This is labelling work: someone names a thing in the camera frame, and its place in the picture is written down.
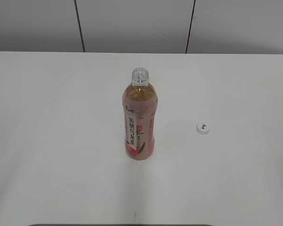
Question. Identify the pink label tea bottle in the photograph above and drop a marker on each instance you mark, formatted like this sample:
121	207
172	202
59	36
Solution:
140	103

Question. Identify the white bottle cap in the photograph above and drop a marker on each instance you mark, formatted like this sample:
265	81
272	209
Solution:
202	128

